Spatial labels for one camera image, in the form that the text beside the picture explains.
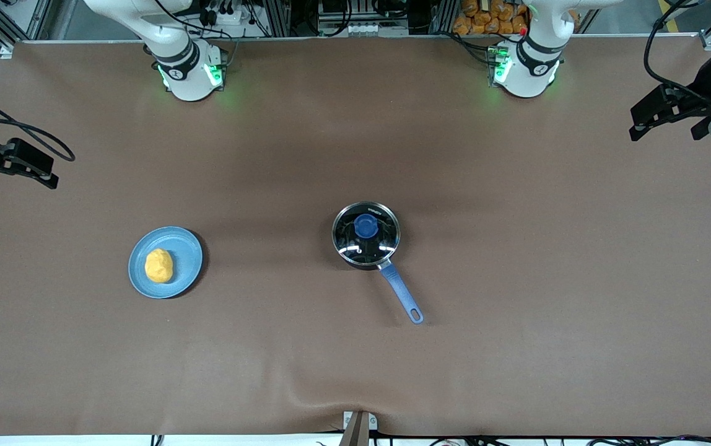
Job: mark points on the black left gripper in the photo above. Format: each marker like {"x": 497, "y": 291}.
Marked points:
{"x": 706, "y": 100}

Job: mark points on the yellow potato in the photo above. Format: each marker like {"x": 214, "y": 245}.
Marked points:
{"x": 158, "y": 266}

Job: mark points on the glass lid with blue knob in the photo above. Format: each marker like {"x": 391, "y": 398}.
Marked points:
{"x": 365, "y": 227}

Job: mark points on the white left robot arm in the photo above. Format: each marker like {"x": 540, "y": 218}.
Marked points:
{"x": 535, "y": 68}

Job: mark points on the blue round plate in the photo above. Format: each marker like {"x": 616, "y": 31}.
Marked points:
{"x": 185, "y": 254}

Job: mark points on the brown table mat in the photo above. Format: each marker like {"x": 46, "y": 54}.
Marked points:
{"x": 516, "y": 248}

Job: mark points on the white power strip with plugs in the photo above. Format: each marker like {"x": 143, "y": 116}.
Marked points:
{"x": 222, "y": 11}

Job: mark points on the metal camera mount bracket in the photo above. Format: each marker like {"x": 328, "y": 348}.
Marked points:
{"x": 358, "y": 427}

